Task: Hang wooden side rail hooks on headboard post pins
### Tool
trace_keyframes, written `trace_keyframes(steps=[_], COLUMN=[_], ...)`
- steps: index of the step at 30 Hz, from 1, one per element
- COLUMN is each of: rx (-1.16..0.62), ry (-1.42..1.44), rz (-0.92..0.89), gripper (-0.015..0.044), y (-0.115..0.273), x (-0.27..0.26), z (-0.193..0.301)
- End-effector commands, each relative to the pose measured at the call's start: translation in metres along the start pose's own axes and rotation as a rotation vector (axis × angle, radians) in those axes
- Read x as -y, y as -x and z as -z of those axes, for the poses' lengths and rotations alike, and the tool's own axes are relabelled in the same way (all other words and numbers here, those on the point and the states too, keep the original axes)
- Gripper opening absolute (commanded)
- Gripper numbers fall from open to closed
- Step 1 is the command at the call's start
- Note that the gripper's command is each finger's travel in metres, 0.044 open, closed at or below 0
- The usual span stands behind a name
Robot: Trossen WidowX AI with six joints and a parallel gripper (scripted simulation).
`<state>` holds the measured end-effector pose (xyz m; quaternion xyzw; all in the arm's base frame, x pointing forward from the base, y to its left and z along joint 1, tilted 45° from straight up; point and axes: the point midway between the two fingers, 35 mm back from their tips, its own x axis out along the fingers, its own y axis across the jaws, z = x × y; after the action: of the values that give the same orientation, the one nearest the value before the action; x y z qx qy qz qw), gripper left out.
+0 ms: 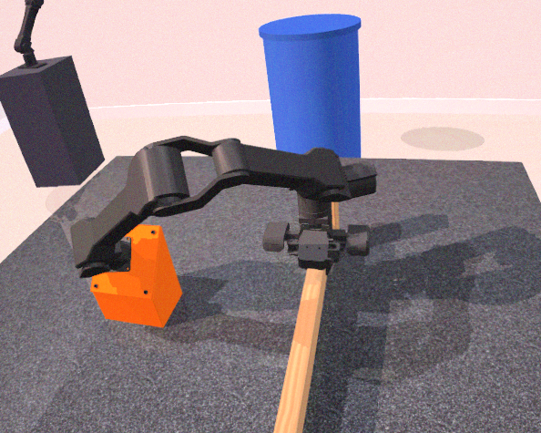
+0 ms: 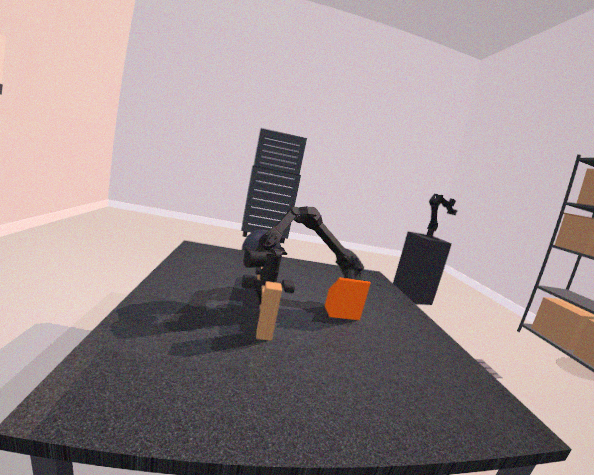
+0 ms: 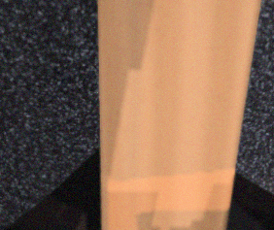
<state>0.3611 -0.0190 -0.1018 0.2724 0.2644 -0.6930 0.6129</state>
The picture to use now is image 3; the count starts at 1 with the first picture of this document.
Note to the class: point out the light wooden board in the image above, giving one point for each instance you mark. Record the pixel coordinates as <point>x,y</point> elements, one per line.
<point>173,76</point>

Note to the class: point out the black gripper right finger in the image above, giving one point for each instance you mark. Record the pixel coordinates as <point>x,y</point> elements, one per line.
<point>251,207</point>

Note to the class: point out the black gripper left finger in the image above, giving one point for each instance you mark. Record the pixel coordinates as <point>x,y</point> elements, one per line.
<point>74,205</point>

